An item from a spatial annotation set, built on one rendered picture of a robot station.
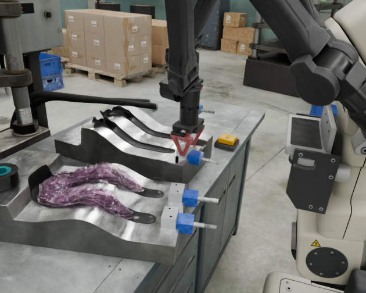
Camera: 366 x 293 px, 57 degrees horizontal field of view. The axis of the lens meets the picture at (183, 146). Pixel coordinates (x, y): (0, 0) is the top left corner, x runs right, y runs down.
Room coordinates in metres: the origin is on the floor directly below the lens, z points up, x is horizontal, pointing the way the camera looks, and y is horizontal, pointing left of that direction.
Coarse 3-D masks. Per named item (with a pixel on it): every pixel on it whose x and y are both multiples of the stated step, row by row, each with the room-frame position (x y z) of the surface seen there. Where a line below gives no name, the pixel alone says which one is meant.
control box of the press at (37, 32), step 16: (32, 0) 1.52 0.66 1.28; (48, 0) 1.60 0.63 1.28; (32, 16) 1.51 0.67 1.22; (48, 16) 1.57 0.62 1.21; (0, 32) 1.41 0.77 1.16; (32, 32) 1.50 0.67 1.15; (48, 32) 1.58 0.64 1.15; (0, 48) 1.42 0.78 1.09; (32, 48) 1.48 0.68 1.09; (48, 48) 1.57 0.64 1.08; (0, 64) 1.48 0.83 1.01; (32, 64) 1.53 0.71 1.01
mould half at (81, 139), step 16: (144, 112) 1.22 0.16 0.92; (80, 128) 1.17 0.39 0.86; (96, 128) 1.01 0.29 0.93; (128, 128) 1.08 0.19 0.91; (160, 128) 1.15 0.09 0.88; (64, 144) 1.05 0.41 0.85; (80, 144) 1.02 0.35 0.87; (96, 144) 0.99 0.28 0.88; (112, 144) 0.97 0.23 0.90; (128, 144) 0.99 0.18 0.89; (160, 144) 1.01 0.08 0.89; (208, 144) 1.06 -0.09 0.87; (80, 160) 1.02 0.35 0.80; (96, 160) 0.99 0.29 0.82; (112, 160) 0.97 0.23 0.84; (128, 160) 0.94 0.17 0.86; (144, 160) 0.92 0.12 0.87; (160, 160) 0.90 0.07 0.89; (144, 176) 0.92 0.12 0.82; (160, 176) 0.89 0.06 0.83; (176, 176) 0.87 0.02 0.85; (192, 176) 0.94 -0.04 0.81
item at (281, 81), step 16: (336, 0) 5.48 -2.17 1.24; (256, 16) 5.09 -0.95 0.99; (256, 32) 5.07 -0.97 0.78; (256, 48) 5.02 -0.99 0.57; (272, 48) 4.88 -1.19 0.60; (256, 64) 4.97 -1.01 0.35; (272, 64) 4.83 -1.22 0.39; (288, 64) 4.84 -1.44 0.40; (256, 80) 4.95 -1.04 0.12; (272, 80) 4.80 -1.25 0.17; (288, 80) 4.67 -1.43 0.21
